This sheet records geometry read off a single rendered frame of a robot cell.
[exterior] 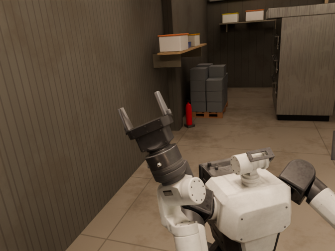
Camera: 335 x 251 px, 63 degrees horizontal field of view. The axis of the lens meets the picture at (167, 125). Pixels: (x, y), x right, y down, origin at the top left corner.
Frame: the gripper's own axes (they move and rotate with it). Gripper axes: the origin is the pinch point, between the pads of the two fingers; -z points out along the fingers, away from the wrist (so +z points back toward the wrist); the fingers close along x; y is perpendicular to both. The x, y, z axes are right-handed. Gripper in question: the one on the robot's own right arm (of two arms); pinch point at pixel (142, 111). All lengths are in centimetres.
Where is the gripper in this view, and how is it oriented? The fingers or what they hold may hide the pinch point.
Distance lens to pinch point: 69.9
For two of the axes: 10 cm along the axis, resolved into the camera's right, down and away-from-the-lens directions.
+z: 4.0, 9.1, 0.8
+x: 8.8, -3.6, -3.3
